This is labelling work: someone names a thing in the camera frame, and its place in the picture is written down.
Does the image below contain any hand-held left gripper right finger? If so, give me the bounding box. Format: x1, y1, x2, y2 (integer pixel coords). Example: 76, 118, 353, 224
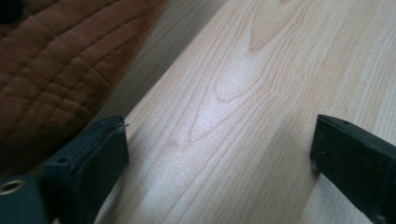
309, 113, 396, 224

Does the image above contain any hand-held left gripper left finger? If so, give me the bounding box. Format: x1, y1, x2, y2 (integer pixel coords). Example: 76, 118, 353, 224
43, 115, 130, 224

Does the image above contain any brown quilted cushion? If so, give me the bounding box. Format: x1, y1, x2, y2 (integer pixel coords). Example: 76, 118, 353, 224
0, 0, 169, 178

